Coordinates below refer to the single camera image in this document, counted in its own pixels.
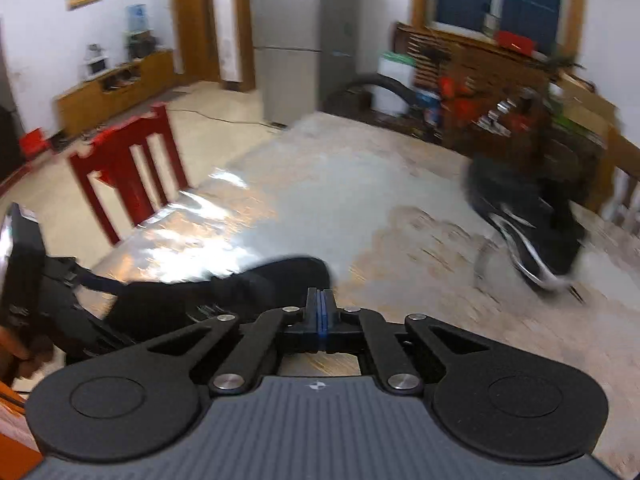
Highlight black sneaker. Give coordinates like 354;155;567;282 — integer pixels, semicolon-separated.
104;256;332;344
465;156;586;292

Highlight floral lace tablecloth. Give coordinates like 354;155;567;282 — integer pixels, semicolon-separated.
96;113;639;478

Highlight person's left hand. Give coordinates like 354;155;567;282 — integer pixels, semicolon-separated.
1;327;54;386

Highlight red wooden chair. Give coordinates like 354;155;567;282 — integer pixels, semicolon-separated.
68;103;190;246

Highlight wooden sideboard cabinet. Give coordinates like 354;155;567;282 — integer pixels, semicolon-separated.
55;49;177;138

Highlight black bicycle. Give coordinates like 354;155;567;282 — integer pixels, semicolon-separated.
321;48;551;156

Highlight white microwave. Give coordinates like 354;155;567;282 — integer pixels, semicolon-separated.
84;55;110;80

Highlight white green box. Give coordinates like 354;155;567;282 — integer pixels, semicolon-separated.
372;51;416;116

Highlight blue water dispenser bottle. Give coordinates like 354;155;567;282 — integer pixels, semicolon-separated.
126;4;149;34

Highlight silver refrigerator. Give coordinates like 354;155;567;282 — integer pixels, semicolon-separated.
250;0;359;126

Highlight cardboard box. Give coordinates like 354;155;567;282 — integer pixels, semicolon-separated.
559;76;618;139

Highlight brown wooden chair right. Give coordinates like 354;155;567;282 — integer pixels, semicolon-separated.
585;126;639;235

